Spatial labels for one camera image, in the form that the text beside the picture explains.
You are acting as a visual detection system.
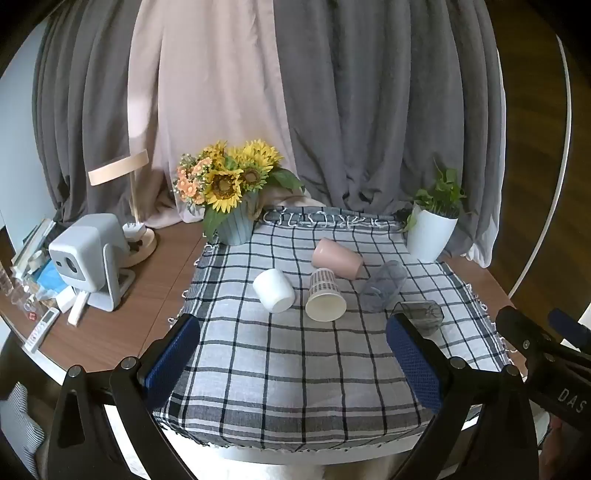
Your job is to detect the white ceramic cup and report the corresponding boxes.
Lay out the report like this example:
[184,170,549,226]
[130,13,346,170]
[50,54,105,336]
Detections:
[252,269,296,314]

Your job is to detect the dark glass cup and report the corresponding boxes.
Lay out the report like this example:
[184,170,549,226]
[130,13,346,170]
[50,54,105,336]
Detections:
[394,300,444,337]

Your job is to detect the clear blue plastic cup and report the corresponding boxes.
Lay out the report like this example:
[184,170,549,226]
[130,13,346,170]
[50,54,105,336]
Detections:
[360,260,408,313]

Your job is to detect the patterned paper cup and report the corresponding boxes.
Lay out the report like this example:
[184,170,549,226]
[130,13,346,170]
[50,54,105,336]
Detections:
[305,268,346,322]

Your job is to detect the pink cup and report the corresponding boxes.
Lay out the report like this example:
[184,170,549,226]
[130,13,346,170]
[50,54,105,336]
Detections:
[311,238,363,280]

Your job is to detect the striped chair cushion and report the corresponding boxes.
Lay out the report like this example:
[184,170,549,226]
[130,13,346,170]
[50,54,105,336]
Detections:
[1,382,45,479]

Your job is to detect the white remote control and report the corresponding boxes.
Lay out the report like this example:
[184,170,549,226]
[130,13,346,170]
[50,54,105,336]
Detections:
[24,308,60,354]

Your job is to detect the white small remote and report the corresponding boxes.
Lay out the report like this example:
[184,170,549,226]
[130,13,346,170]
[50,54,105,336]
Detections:
[67,291,90,327]

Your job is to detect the blue cloth pack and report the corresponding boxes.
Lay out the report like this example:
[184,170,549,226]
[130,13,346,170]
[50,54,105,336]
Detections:
[34,260,68,300]

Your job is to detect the white plant pot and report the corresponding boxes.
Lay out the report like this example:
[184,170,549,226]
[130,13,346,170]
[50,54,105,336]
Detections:
[407,204,458,262]

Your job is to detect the green potted plant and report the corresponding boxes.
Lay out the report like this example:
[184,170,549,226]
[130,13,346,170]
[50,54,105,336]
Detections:
[404,166,466,232]

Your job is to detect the white mini projector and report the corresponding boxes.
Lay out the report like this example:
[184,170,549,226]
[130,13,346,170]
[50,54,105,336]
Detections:
[48,213,135,312]

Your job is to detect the grey plaid tablecloth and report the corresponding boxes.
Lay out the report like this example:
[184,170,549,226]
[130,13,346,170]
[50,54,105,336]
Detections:
[155,207,509,452]

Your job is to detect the stack of books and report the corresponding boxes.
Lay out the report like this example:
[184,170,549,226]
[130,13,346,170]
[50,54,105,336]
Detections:
[11,218,55,279]

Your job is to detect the wooden desk lamp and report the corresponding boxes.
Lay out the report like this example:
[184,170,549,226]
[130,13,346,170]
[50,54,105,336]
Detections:
[88,150,157,268]

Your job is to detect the teal ribbed vase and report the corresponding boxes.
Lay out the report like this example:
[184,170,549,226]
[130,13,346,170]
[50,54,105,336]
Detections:
[216,192,259,246]

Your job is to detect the sunflower bouquet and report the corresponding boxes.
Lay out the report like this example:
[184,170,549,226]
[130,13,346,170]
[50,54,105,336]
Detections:
[173,139,305,241]

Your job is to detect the grey curtain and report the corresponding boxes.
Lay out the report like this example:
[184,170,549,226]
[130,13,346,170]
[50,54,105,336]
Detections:
[32,1,506,267]

